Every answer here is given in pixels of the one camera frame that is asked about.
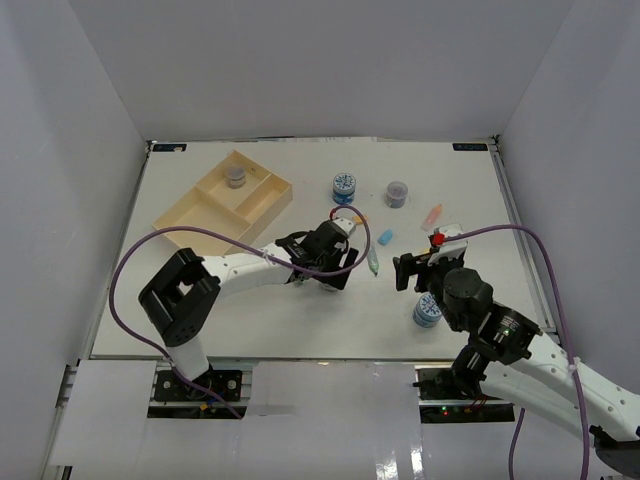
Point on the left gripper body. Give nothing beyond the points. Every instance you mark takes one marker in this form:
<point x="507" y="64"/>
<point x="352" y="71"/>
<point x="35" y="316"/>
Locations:
<point x="330" y="263"/>

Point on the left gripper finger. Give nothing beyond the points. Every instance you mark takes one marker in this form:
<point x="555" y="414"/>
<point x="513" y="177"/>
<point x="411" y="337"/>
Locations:
<point x="344" y="264"/>
<point x="300" y="275"/>

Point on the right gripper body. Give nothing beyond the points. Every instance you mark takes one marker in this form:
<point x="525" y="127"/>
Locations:
<point x="430" y="277"/>

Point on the blue patterned jar front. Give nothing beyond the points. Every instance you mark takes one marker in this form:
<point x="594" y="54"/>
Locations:
<point x="426" y="313"/>

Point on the blue patterned jar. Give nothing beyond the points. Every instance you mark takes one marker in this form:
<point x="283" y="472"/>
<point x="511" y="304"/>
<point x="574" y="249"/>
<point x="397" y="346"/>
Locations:
<point x="343" y="188"/>
<point x="426" y="313"/>

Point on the blue patterned jar back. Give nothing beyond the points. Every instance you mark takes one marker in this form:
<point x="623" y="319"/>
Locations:
<point x="343" y="188"/>

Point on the clear paperclip jar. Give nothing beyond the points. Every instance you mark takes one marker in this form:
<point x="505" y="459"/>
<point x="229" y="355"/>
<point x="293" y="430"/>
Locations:
<point x="328" y="287"/>
<point x="235" y="176"/>
<point x="396" y="194"/>

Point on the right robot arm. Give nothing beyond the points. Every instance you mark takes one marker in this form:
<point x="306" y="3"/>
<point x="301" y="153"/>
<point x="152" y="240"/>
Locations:
<point x="508" y="356"/>

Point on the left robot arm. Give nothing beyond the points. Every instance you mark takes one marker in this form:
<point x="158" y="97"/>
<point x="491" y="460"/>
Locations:
<point x="179" y="298"/>

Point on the green highlighter pen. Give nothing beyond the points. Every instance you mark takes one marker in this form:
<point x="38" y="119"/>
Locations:
<point x="372" y="261"/>

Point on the blue highlighter cap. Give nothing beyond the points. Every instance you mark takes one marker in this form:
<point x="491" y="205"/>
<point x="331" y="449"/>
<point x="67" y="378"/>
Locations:
<point x="385" y="237"/>

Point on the orange-pink highlighter pen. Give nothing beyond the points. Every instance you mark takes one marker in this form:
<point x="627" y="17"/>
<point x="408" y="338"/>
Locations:
<point x="432" y="217"/>

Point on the beige three-compartment tray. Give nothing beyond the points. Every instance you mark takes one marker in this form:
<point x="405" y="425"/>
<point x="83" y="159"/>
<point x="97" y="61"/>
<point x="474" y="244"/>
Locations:
<point x="240" y="214"/>

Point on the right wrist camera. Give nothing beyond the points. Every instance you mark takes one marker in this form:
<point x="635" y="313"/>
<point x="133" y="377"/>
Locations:
<point x="445" y="245"/>

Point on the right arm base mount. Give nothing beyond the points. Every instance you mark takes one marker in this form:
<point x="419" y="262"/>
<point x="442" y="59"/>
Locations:
<point x="441" y="403"/>

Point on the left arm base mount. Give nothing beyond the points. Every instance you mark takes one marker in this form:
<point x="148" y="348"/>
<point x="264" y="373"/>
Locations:
<point x="224" y="384"/>

